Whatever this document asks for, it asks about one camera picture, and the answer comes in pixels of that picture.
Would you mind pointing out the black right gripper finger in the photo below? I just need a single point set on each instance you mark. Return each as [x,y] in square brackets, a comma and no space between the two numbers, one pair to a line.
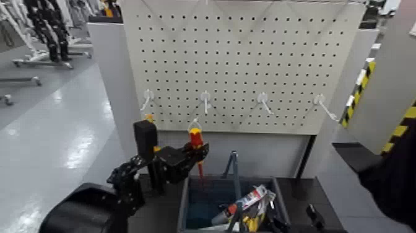
[315,216]
[280,223]

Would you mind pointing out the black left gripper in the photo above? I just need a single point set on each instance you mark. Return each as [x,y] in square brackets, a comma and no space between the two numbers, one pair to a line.
[172,164]

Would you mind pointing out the red screwdriver with yellow cap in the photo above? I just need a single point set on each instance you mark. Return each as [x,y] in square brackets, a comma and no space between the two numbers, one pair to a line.
[196,139]

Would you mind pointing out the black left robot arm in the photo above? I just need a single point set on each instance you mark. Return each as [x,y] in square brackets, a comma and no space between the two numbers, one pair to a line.
[84,208]

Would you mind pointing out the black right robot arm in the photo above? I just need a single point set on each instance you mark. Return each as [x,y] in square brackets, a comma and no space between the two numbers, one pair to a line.
[393,185]

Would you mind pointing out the grey crate with teal inside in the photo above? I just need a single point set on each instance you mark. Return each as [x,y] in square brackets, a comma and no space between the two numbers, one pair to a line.
[201,201]

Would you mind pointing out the yellow and black printed package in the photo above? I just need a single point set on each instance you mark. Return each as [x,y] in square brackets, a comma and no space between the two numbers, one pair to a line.
[257,218]

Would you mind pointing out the white and red package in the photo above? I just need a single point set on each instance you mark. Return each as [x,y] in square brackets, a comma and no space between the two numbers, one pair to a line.
[250,198]

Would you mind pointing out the white pegboard hook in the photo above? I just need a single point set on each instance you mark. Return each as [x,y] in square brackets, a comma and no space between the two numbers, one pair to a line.
[319,99]
[205,96]
[262,97]
[148,95]

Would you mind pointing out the beige perforated pegboard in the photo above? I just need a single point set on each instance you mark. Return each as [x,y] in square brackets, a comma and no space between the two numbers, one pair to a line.
[243,48]

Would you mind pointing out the grey back partition panel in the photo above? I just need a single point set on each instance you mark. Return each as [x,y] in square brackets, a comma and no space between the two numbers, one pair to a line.
[110,81]

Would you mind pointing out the grey side partition panel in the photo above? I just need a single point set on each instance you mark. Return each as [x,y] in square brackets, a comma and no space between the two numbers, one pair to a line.
[346,78]

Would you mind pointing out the grey pillar with hazard stripes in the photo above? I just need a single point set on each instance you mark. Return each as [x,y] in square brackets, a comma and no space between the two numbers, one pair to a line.
[390,81]

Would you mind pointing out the grey wheeled stand base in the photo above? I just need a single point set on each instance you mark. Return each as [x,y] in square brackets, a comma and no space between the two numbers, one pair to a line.
[22,80]

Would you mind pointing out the black robot on white stand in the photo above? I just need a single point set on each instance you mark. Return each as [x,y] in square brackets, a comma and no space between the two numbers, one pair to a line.
[48,29]

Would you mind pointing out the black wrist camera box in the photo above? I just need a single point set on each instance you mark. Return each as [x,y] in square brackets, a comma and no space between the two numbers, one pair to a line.
[145,138]

